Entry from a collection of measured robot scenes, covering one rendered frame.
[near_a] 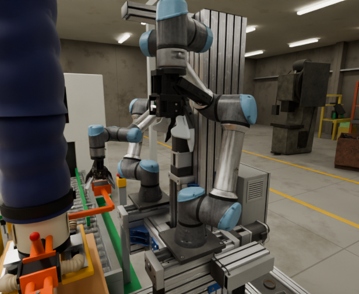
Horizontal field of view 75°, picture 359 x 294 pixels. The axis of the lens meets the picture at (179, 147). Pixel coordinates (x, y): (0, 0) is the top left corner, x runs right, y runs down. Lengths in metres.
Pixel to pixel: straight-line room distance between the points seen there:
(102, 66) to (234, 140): 10.64
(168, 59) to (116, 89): 10.87
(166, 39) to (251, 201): 1.03
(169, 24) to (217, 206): 0.63
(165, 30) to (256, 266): 0.98
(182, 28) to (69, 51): 10.75
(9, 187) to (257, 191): 1.14
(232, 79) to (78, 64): 10.27
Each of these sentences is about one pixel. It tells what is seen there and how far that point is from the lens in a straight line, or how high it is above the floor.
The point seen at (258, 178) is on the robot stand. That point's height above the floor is 1.21.
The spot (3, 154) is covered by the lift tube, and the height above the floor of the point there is 1.48.
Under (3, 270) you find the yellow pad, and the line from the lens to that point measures 1.07.
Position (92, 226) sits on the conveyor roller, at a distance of 2.32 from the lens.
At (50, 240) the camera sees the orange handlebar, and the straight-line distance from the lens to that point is 0.93.
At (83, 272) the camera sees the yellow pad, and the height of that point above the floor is 1.07.
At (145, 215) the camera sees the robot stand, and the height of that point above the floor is 0.96.
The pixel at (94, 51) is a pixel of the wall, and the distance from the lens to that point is 11.42.
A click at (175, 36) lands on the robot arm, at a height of 1.79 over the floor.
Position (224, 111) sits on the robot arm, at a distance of 0.95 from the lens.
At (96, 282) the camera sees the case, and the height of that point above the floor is 0.94.
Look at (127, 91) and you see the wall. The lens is 11.55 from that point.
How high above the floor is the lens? 1.65
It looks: 12 degrees down
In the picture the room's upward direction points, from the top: straight up
